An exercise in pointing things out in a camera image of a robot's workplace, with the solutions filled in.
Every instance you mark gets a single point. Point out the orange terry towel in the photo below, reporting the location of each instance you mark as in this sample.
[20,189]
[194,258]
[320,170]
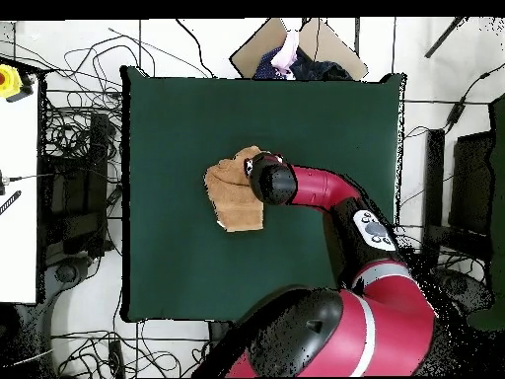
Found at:
[232,197]

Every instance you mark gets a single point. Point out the dark green table cloth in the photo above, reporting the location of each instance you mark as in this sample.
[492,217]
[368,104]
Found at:
[197,118]

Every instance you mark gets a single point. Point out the dark blue garments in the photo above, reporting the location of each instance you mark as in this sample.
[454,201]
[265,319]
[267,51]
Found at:
[315,69]

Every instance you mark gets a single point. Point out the cardboard box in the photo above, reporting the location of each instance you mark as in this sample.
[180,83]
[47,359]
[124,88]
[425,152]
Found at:
[252,51]

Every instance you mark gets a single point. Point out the pink garment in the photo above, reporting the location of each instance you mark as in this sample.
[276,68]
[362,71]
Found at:
[288,51]

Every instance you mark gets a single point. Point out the black equipment rack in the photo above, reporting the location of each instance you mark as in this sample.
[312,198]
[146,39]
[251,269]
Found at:
[96,158]

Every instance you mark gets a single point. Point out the black power strip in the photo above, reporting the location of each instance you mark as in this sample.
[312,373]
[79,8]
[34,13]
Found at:
[115,357]

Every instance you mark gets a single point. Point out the white table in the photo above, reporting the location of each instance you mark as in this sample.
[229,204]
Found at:
[17,237]

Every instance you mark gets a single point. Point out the dark green fabric panel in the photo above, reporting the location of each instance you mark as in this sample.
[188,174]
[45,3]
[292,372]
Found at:
[498,158]

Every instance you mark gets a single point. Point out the black rod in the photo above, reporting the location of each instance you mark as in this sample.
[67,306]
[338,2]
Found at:
[446,37]

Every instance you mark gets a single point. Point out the yellow emergency stop button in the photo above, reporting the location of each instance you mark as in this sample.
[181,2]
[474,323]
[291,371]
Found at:
[8,81]

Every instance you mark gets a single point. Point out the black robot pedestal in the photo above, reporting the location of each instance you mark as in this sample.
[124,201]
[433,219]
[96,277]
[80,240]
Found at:
[219,331]

